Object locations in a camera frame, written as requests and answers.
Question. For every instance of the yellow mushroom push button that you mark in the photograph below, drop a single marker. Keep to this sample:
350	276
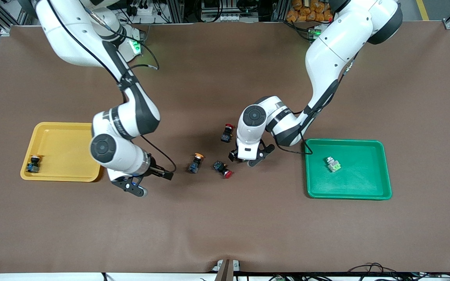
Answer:
195	164
34	164

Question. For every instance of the green white push button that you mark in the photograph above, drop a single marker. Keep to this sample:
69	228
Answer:
333	164

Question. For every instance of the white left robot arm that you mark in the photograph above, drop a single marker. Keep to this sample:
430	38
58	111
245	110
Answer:
338	43

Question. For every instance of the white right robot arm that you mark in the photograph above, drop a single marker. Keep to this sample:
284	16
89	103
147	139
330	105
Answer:
68	35

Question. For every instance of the red mushroom push button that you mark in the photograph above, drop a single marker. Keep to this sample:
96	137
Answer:
227	133
222	168

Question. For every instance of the brown table mat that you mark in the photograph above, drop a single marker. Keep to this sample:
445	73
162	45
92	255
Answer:
225	226

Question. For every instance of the yellow plastic tray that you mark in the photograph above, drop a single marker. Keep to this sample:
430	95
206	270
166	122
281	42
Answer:
65	148

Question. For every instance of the metal table edge clamp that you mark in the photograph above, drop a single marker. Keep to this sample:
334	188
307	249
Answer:
227	267

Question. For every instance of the green plastic tray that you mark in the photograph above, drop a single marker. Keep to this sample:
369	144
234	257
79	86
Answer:
358	179

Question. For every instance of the small green connector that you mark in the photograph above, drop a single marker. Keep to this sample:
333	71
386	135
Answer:
279	278

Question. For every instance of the grey equipment rack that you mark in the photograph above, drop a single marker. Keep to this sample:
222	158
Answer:
221	9

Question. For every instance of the white power strip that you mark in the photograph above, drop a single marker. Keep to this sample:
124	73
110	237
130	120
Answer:
143	9

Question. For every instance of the orange packaged goods pile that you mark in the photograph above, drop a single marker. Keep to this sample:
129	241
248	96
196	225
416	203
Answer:
307	11

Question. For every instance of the black left camera bracket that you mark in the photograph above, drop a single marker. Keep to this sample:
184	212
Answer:
262	154

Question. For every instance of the black camera bracket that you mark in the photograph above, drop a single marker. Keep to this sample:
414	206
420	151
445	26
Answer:
125	185
262	154

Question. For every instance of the black right camera bracket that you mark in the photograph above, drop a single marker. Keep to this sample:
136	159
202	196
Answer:
125	185

